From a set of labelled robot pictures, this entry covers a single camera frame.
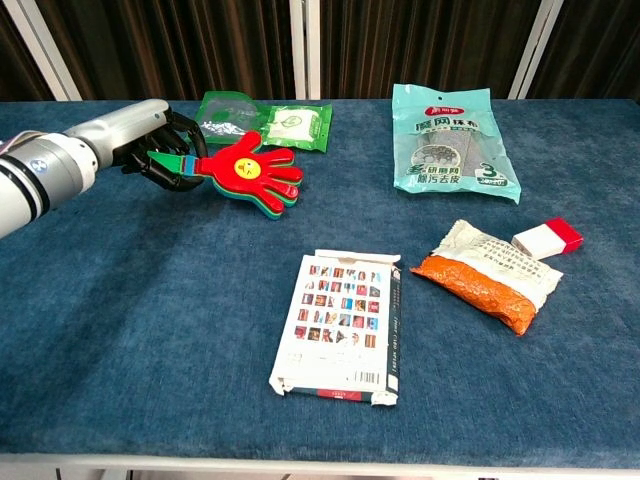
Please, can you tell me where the blue felt table cover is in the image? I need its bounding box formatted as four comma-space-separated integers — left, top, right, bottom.
0, 98, 640, 457

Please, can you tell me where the white picture card box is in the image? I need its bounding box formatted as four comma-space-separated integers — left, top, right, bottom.
268, 248, 403, 407

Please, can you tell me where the teal cleaning cloth package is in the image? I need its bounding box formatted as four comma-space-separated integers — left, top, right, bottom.
391, 82, 522, 205

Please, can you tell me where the dark brown curtain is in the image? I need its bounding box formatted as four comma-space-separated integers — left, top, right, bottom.
0, 0, 640, 103

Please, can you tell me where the small white red box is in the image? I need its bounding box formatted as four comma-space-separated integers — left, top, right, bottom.
510, 216, 585, 260

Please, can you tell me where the red green hand clapper toy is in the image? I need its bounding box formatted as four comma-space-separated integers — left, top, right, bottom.
146, 130, 305, 220

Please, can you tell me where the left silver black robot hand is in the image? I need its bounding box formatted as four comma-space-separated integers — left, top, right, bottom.
63, 98, 209, 193

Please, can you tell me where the green plastic package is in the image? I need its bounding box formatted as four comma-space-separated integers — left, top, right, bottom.
193, 90, 334, 154

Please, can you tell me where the orange white snack packet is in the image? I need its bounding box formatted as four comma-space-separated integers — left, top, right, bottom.
409, 218, 565, 337

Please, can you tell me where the white frame post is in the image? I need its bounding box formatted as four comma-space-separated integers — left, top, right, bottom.
288, 0, 322, 100
2, 0, 83, 101
507, 0, 565, 100

